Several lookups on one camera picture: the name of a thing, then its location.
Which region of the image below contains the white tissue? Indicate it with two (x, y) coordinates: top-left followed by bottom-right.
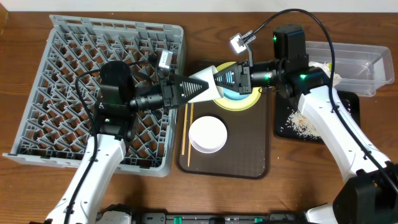
(308, 61), (342, 82)

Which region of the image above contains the brown serving tray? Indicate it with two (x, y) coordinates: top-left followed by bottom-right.
(175, 58), (272, 180)

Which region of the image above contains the yellow plate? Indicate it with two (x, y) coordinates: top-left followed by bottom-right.
(212, 61), (263, 112)

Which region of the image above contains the grey dishwasher rack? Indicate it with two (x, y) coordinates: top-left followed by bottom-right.
(4, 15), (185, 168)

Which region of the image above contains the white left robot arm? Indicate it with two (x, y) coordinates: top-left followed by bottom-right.
(45, 61), (209, 223)

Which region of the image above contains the wooden chopstick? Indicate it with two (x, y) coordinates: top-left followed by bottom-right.
(181, 104), (188, 156)
(187, 103), (194, 167)

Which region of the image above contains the light blue bowl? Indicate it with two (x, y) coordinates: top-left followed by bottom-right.
(223, 88), (250, 101)

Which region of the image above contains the black waste tray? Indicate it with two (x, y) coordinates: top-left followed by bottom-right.
(274, 91), (361, 143)

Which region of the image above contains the spilled rice pile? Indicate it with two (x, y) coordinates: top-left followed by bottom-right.
(287, 111), (320, 139)

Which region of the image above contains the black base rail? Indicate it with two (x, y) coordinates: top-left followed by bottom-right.
(95, 204), (308, 224)

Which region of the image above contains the pink bowl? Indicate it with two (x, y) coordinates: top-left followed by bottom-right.
(190, 116), (228, 154)

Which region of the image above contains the white cup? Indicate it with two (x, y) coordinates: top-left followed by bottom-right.
(188, 65), (224, 103)

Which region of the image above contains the wooden chopstick right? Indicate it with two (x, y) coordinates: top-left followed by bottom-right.
(187, 103), (194, 167)

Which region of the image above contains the clear plastic bin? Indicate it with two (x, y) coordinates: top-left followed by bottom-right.
(304, 40), (395, 98)

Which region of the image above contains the wooden chopstick left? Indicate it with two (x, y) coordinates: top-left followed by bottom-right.
(181, 104), (188, 156)

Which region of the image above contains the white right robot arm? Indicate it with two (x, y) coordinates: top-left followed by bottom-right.
(213, 24), (397, 223)

